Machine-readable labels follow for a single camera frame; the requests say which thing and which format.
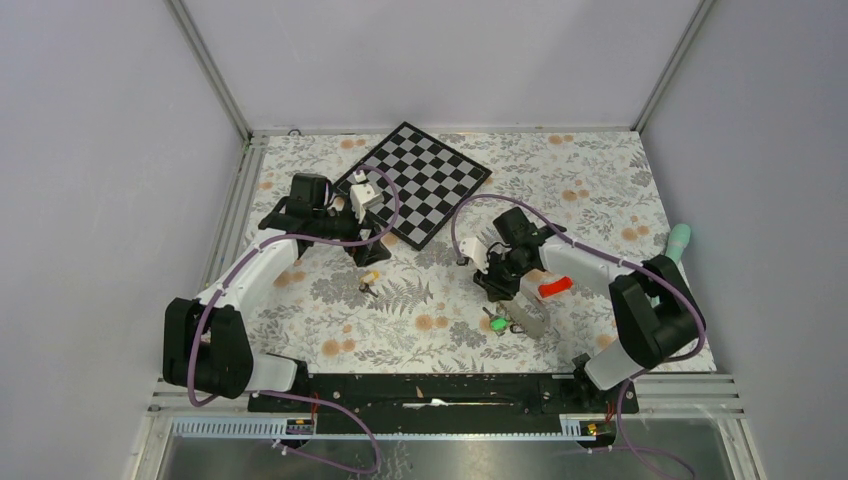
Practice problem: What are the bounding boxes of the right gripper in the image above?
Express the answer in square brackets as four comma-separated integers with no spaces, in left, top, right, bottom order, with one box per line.
[474,250,534,304]

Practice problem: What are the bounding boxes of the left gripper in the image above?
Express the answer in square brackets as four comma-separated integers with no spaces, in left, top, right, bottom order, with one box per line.
[312,196,390,265]

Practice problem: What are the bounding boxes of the grey metal key holder plate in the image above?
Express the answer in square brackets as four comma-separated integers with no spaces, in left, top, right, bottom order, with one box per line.
[483,287,550,340]

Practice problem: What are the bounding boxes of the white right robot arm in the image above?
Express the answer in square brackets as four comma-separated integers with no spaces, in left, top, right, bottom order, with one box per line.
[455,207,705,412]

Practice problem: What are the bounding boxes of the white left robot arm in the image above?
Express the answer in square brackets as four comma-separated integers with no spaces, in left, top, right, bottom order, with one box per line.
[162,166,398,411]

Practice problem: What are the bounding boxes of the floral table mat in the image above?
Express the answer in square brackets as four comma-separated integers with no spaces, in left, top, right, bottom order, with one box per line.
[244,132,670,373]

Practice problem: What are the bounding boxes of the green key tag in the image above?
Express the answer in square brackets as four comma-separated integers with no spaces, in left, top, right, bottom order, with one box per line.
[489,317,510,335]

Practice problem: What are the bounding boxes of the red key tag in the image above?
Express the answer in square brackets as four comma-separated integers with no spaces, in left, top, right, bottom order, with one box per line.
[537,276,574,298]

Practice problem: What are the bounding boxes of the black and silver chessboard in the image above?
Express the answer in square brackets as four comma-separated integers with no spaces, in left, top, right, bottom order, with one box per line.
[334,122,491,251]

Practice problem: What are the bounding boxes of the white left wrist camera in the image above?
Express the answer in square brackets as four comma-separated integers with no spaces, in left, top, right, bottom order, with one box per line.
[349,170,383,223]

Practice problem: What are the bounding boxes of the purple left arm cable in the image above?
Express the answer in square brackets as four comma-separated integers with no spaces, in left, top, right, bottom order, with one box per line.
[186,165,402,476]

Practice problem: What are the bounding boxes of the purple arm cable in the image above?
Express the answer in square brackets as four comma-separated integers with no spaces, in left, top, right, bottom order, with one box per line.
[186,165,402,476]
[450,193,708,480]

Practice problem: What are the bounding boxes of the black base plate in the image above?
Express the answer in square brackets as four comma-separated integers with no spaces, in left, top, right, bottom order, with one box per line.
[248,373,639,435]

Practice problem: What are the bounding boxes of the mint green handle tool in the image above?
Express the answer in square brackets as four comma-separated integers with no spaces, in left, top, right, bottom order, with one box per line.
[664,223,692,265]

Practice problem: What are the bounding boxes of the aluminium frame rails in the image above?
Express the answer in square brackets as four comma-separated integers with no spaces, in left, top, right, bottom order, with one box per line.
[164,0,764,479]

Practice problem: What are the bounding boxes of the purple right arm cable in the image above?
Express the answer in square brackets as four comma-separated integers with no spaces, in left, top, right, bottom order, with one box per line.
[450,193,708,480]

